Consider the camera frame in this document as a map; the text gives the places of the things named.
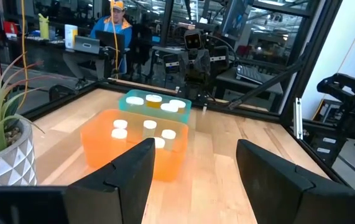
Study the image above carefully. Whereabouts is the succulent in white patterned pot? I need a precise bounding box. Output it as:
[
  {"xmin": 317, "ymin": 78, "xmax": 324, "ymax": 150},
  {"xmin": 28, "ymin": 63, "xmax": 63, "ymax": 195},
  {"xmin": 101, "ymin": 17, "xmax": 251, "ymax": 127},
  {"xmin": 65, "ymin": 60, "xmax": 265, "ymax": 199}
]
[{"xmin": 0, "ymin": 51, "xmax": 46, "ymax": 187}]

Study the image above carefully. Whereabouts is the person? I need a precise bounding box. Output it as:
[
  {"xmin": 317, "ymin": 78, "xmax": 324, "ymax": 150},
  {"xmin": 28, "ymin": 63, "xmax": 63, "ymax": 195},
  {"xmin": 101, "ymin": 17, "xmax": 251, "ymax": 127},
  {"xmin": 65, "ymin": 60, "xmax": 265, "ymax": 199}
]
[{"xmin": 62, "ymin": 0, "xmax": 134, "ymax": 90}]

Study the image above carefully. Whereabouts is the small red-tinted pill bottle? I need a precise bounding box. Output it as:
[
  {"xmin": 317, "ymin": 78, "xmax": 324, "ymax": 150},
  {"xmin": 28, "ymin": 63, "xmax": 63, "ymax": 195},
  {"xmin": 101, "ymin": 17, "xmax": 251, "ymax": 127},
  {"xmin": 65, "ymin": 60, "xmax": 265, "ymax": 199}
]
[{"xmin": 113, "ymin": 119, "xmax": 129, "ymax": 130}]

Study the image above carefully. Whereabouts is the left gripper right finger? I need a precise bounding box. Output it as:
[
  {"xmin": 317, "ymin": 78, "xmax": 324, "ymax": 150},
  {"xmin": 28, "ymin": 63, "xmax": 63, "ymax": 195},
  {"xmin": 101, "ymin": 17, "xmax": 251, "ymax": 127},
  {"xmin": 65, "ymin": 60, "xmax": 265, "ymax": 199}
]
[{"xmin": 236, "ymin": 139, "xmax": 355, "ymax": 224}]

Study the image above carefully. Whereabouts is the black office desk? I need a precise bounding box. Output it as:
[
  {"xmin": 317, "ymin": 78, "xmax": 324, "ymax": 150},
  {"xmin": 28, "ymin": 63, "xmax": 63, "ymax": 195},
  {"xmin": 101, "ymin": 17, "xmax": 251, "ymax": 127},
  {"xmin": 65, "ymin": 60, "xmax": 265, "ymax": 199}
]
[{"xmin": 2, "ymin": 35, "xmax": 128, "ymax": 85}]

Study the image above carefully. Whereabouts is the black aluminium rig frame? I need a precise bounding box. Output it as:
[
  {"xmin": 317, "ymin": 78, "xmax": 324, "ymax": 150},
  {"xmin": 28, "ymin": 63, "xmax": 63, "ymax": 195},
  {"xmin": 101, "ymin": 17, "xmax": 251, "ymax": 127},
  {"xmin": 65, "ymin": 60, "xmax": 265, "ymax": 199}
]
[{"xmin": 21, "ymin": 0, "xmax": 352, "ymax": 187}]

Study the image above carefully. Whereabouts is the dark tilted monitor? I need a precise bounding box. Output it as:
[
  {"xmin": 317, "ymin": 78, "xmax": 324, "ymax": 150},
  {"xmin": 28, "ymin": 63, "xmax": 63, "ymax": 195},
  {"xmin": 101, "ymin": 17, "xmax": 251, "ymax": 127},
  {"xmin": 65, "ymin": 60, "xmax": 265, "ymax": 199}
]
[{"xmin": 222, "ymin": 0, "xmax": 256, "ymax": 40}]

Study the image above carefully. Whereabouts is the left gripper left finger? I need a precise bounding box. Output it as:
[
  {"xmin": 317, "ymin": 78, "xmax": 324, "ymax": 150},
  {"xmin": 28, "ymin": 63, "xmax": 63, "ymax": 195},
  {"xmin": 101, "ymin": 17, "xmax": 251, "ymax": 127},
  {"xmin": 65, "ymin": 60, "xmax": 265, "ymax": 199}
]
[{"xmin": 65, "ymin": 138, "xmax": 155, "ymax": 224}]

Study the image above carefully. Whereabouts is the black keyboard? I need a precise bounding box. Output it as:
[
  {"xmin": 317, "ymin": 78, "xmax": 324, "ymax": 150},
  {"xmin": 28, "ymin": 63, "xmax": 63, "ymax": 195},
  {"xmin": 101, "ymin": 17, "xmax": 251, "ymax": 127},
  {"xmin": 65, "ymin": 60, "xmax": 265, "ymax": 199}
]
[{"xmin": 235, "ymin": 64, "xmax": 267, "ymax": 85}]

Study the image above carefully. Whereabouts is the orange translucent plastic bin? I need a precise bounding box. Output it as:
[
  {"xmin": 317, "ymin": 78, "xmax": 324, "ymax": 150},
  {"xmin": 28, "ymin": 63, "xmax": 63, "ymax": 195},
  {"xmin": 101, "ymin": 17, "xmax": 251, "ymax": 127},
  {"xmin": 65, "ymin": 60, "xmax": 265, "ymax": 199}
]
[{"xmin": 80, "ymin": 108, "xmax": 190, "ymax": 183}]

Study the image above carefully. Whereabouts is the silver metal bracket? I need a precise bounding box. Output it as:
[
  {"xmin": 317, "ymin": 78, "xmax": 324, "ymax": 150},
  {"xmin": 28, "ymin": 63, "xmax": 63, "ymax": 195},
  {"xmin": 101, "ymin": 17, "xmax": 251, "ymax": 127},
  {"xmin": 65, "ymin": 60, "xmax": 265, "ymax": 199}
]
[{"xmin": 293, "ymin": 97, "xmax": 305, "ymax": 140}]

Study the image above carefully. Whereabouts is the red box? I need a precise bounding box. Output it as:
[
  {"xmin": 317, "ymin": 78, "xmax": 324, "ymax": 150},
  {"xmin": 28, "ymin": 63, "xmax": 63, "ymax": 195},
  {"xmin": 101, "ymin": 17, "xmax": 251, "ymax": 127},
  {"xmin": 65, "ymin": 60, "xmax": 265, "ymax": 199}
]
[{"xmin": 2, "ymin": 21, "xmax": 19, "ymax": 38}]

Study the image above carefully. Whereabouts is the green translucent plastic bin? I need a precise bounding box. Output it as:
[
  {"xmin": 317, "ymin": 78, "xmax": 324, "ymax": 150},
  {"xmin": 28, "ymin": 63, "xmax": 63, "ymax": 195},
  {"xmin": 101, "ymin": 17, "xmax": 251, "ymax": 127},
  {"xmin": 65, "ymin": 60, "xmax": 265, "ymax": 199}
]
[{"xmin": 118, "ymin": 89, "xmax": 193, "ymax": 124}]

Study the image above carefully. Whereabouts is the yellow-green water bottle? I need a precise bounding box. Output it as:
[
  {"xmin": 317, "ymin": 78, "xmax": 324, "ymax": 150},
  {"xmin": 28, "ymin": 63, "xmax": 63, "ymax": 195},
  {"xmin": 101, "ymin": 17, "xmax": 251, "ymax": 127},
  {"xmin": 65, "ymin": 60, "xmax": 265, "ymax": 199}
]
[{"xmin": 39, "ymin": 12, "xmax": 50, "ymax": 40}]

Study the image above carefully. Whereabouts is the white and yellow box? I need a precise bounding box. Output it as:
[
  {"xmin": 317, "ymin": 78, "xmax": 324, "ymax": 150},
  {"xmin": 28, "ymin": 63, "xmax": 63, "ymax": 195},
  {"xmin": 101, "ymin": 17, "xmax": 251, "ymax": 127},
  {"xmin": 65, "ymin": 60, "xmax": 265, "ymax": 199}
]
[{"xmin": 64, "ymin": 24, "xmax": 78, "ymax": 50}]

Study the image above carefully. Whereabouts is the grey laptop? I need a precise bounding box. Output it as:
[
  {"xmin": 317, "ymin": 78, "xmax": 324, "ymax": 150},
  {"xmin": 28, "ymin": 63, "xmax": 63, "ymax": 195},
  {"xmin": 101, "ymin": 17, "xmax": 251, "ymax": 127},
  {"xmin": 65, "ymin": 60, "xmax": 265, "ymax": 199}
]
[{"xmin": 73, "ymin": 35, "xmax": 101, "ymax": 55}]

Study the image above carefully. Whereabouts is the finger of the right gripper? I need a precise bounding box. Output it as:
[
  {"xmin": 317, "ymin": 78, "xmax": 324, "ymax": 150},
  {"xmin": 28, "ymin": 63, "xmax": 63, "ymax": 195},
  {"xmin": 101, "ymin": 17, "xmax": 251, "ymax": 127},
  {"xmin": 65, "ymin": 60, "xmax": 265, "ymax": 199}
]
[
  {"xmin": 195, "ymin": 52, "xmax": 211, "ymax": 77},
  {"xmin": 178, "ymin": 58, "xmax": 194, "ymax": 78}
]

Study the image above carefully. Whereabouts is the black laptop screen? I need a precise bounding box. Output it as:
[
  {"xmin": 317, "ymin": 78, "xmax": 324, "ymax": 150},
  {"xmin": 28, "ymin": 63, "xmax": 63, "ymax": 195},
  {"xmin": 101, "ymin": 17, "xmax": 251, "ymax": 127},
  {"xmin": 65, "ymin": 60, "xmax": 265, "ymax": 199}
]
[{"xmin": 95, "ymin": 30, "xmax": 126, "ymax": 53}]

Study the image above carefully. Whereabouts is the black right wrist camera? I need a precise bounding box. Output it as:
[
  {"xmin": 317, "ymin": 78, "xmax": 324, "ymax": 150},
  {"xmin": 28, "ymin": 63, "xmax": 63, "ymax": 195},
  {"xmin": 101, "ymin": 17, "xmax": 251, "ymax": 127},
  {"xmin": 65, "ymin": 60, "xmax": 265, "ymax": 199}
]
[{"xmin": 184, "ymin": 29, "xmax": 203, "ymax": 50}]

